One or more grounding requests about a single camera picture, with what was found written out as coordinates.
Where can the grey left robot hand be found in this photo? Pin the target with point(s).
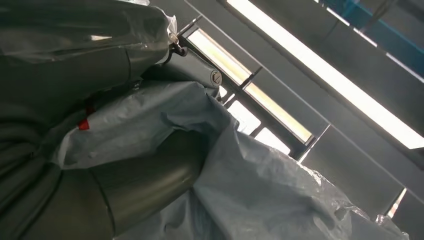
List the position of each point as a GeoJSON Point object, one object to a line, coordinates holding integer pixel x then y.
{"type": "Point", "coordinates": [66, 43]}

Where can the grey courier bag black print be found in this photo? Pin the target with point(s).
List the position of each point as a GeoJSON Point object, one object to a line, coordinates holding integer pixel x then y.
{"type": "Point", "coordinates": [265, 185]}

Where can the black framed window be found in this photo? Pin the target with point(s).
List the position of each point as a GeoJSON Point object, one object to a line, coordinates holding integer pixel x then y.
{"type": "Point", "coordinates": [278, 112]}

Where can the ceiling light strip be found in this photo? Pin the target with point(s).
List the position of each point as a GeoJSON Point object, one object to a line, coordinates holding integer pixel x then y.
{"type": "Point", "coordinates": [331, 79]}

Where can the blue ceiling beam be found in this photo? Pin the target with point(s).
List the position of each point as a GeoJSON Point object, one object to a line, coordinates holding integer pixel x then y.
{"type": "Point", "coordinates": [397, 49]}

